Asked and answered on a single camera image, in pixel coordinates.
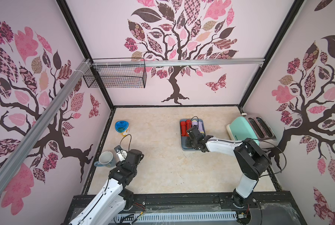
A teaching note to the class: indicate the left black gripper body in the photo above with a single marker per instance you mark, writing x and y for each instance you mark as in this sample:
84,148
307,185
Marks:
135,171

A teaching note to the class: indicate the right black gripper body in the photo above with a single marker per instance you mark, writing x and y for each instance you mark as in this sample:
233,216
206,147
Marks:
194,136

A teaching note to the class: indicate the blue-grey storage tray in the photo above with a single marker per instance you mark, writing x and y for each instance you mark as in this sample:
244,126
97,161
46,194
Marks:
186,141

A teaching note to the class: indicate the red flashlight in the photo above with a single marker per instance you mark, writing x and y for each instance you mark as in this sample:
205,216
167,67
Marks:
188,124
183,128

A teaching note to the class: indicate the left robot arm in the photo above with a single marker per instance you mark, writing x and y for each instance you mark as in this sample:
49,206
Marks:
114,197

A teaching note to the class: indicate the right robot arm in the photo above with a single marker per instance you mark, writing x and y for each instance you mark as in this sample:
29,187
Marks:
253,161

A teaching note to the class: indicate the white blue mug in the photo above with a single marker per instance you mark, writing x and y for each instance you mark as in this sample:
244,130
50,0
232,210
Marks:
106,159

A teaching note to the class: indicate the blue lidded cup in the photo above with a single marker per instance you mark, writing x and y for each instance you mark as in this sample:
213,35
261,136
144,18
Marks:
122,127

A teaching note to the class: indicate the mint green toaster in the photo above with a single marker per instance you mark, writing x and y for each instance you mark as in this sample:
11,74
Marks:
250,126

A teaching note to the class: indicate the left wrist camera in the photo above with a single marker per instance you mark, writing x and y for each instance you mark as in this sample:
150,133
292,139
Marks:
121,153

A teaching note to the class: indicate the white slotted cable duct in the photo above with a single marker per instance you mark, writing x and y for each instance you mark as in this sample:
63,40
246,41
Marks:
175,217

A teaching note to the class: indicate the black wire basket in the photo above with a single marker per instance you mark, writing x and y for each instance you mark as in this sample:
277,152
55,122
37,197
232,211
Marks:
117,73

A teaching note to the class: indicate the aluminium rail back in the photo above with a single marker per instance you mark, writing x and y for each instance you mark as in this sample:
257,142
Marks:
181,62

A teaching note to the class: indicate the aluminium rail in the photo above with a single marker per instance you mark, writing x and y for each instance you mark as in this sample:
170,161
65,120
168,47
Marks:
181,62
13,163

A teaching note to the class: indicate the aluminium rail left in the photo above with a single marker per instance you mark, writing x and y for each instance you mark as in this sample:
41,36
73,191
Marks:
13,163

